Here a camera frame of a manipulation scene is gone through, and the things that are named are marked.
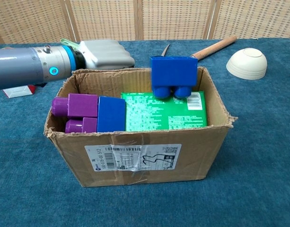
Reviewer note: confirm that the brown cardboard box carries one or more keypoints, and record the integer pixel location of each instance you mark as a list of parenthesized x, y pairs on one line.
[(159, 160)]

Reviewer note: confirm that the woven folding screen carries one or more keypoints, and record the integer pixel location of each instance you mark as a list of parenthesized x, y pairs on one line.
[(175, 19)]

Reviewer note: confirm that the small blue toy block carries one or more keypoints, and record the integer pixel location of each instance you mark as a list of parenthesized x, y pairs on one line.
[(111, 114)]

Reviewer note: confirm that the light green dustpan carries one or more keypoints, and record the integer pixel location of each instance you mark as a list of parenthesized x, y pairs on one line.
[(67, 43)]

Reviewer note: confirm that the purple toy building block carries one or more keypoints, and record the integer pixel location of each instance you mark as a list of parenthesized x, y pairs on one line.
[(82, 106)]

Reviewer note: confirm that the blue table cloth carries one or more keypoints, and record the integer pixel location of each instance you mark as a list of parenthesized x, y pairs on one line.
[(28, 177)]

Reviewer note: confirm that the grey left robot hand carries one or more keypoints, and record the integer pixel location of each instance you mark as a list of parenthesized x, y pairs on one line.
[(104, 55)]

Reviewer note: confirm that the white and red small box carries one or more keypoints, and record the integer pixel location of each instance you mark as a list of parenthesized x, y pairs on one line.
[(17, 92)]

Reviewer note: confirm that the cream upturned bowl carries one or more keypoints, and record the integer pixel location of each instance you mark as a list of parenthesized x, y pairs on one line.
[(247, 65)]

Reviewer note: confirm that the green printed carton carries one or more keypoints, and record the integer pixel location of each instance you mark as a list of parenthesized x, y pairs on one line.
[(159, 113)]

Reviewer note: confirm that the wooden rolling pin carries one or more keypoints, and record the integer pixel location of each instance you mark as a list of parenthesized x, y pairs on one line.
[(213, 47)]

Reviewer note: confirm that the large blue toy block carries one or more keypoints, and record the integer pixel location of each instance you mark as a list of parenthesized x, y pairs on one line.
[(174, 71)]

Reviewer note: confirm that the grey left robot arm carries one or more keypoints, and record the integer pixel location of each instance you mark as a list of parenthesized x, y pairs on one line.
[(17, 66)]

